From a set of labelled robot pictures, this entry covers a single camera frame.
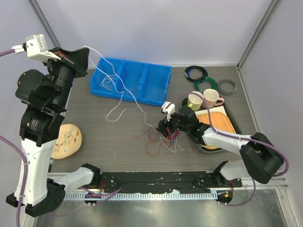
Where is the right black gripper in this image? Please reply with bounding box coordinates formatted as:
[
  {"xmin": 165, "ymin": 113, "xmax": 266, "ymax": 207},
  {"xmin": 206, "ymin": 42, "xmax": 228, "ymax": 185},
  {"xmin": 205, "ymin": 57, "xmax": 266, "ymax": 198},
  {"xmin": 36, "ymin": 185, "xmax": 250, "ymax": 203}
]
[{"xmin": 157, "ymin": 110, "xmax": 190, "ymax": 137}]

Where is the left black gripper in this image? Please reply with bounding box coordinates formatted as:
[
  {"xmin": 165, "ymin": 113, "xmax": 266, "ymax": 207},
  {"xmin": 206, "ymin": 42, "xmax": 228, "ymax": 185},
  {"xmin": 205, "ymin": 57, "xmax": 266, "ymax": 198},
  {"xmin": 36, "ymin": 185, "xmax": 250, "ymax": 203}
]
[{"xmin": 42, "ymin": 46, "xmax": 89, "ymax": 110}]

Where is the blue thin wire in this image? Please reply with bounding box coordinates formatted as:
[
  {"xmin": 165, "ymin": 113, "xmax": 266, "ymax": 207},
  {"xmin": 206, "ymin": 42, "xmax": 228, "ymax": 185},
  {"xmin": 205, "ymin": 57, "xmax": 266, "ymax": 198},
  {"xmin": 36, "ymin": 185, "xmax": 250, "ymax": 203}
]
[{"xmin": 148, "ymin": 126, "xmax": 182, "ymax": 148}]

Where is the red thin wire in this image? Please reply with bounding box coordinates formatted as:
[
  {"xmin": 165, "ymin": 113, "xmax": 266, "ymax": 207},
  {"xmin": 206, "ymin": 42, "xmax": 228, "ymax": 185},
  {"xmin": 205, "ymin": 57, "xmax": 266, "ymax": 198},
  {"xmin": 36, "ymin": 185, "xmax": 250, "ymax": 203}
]
[{"xmin": 134, "ymin": 125, "xmax": 182, "ymax": 157}]

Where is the white thin wire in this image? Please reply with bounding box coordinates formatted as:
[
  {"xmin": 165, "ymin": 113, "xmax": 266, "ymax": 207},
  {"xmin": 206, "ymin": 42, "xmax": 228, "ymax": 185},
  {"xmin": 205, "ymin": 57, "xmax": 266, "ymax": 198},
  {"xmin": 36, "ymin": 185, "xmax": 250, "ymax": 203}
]
[
  {"xmin": 81, "ymin": 46, "xmax": 164, "ymax": 127},
  {"xmin": 100, "ymin": 74, "xmax": 117, "ymax": 91}
]

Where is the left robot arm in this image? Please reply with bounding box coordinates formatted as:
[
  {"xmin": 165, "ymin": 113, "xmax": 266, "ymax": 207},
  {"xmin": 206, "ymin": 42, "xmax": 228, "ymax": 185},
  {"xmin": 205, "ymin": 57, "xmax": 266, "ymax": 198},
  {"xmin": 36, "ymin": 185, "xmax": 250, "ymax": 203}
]
[{"xmin": 6, "ymin": 47, "xmax": 101, "ymax": 217}]

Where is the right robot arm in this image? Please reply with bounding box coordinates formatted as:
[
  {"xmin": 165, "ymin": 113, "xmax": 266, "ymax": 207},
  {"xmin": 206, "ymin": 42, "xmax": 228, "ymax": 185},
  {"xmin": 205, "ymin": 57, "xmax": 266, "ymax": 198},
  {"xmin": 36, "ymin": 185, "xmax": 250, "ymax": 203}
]
[{"xmin": 157, "ymin": 103, "xmax": 285, "ymax": 187}]

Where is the yellow mug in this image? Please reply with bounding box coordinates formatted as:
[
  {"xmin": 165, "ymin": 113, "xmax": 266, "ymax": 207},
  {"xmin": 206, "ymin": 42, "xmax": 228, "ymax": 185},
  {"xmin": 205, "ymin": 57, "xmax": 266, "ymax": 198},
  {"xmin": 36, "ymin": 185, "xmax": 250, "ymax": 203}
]
[{"xmin": 187, "ymin": 91, "xmax": 204, "ymax": 111}]

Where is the blue three-compartment bin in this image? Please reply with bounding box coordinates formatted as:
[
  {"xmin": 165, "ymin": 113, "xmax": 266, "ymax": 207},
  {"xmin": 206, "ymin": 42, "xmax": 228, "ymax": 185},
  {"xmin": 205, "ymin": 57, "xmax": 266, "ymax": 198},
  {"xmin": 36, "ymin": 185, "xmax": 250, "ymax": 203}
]
[{"xmin": 90, "ymin": 58, "xmax": 172, "ymax": 106}]

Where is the pink mug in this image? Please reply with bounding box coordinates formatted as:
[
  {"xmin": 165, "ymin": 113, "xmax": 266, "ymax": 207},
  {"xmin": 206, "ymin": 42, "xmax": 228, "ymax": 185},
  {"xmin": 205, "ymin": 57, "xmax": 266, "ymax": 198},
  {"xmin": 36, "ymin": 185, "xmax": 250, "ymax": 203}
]
[{"xmin": 202, "ymin": 89, "xmax": 224, "ymax": 108}]

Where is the orange woven basket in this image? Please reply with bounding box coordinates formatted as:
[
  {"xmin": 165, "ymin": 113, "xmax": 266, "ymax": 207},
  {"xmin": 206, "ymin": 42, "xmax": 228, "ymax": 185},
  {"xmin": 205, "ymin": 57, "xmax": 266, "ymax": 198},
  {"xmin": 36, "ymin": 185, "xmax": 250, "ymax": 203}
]
[{"xmin": 197, "ymin": 112, "xmax": 236, "ymax": 134}]

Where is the beige painted plate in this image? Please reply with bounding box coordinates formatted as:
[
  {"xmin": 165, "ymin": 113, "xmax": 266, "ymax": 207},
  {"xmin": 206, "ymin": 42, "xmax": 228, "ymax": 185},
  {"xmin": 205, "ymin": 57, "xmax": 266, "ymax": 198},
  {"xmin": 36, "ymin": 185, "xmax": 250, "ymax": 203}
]
[{"xmin": 51, "ymin": 124, "xmax": 82, "ymax": 159}]

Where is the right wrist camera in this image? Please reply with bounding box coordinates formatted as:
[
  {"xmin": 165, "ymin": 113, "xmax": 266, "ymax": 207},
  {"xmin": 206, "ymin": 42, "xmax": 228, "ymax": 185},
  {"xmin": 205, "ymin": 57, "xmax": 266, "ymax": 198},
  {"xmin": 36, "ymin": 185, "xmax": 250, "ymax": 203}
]
[{"xmin": 161, "ymin": 101, "xmax": 175, "ymax": 122}]

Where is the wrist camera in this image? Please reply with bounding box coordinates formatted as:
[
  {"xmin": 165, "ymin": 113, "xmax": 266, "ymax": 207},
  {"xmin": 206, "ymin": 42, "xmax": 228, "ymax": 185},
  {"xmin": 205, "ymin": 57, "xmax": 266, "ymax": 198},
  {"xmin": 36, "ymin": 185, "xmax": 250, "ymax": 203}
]
[
  {"xmin": 11, "ymin": 34, "xmax": 61, "ymax": 63},
  {"xmin": 161, "ymin": 101, "xmax": 175, "ymax": 122}
]

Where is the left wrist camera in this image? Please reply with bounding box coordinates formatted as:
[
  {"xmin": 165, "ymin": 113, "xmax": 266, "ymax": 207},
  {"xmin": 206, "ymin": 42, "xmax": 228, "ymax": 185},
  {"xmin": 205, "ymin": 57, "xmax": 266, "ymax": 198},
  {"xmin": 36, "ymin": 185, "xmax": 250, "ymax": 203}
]
[{"xmin": 11, "ymin": 34, "xmax": 61, "ymax": 63}]

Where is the black cable coil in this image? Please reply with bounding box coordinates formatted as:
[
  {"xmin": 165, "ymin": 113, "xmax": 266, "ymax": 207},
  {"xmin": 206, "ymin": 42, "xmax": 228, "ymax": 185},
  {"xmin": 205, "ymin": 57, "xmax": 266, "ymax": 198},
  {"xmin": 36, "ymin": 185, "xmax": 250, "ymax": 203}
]
[{"xmin": 184, "ymin": 65, "xmax": 208, "ymax": 82}]

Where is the green cable coil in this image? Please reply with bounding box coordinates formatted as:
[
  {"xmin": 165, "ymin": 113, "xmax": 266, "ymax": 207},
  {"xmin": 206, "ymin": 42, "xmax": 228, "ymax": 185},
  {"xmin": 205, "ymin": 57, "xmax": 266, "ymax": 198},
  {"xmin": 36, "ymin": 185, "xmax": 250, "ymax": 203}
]
[{"xmin": 193, "ymin": 77, "xmax": 217, "ymax": 93}]

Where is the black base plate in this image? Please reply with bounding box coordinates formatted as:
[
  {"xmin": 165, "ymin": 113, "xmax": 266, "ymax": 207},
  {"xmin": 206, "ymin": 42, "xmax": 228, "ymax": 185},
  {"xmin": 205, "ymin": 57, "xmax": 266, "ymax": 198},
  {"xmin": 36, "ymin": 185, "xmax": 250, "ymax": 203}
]
[{"xmin": 100, "ymin": 171, "xmax": 242, "ymax": 194}]

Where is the grey cable coil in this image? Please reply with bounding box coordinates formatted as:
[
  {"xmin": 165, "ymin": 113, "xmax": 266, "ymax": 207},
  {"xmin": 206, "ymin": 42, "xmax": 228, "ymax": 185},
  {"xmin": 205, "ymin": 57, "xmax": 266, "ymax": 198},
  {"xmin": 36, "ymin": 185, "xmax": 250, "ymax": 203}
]
[{"xmin": 217, "ymin": 79, "xmax": 238, "ymax": 96}]

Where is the slotted cable duct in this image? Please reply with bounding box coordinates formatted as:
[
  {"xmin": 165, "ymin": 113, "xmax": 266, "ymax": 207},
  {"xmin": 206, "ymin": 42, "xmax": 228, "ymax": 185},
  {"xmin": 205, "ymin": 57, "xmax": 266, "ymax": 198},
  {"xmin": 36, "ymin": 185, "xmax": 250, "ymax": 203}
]
[{"xmin": 64, "ymin": 190, "xmax": 217, "ymax": 201}]

